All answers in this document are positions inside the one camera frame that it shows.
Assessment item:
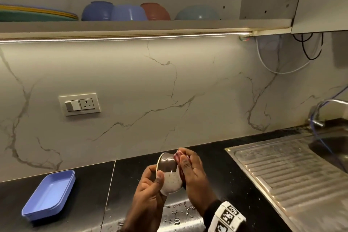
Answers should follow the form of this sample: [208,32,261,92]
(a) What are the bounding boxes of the person's left hand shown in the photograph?
[124,164,167,232]

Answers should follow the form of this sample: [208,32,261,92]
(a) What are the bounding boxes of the person's right hand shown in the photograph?
[178,147,222,218]

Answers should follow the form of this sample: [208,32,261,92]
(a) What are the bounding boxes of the small cream bowl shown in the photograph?
[157,152,183,196]

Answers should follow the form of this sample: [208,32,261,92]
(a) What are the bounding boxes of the red checkered cloth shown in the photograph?
[174,149,191,190]

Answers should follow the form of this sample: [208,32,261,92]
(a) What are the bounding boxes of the teal bowl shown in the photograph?
[174,5,221,21]

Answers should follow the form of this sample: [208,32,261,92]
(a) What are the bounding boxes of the pink bowl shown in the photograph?
[140,2,171,21]

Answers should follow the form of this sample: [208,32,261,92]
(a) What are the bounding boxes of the small blue bowl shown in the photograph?
[110,5,148,21]

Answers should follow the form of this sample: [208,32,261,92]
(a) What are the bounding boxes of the large blue bowl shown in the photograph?
[81,1,115,21]

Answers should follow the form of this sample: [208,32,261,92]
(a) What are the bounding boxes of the light blue plate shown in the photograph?
[0,4,79,19]

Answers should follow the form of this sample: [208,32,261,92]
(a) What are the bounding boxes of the teal plate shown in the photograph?
[0,11,78,22]

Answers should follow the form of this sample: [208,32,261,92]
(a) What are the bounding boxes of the steel sink with drainboard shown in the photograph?
[225,128,348,232]

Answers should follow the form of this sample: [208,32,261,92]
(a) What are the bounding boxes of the blue rectangular tray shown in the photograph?
[21,169,76,221]

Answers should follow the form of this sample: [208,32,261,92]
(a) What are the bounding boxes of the steel faucet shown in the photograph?
[308,99,348,128]

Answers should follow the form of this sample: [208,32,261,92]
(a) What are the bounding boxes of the LED light strip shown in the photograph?
[0,31,253,44]

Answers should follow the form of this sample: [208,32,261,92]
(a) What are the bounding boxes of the white wall switch socket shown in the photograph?
[58,93,101,117]

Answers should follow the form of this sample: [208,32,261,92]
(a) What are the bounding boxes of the blue hose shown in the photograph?
[310,85,348,173]

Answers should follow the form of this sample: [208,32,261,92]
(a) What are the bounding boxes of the white cable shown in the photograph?
[256,36,323,75]

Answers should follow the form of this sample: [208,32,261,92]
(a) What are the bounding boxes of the black cable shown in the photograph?
[292,33,324,60]

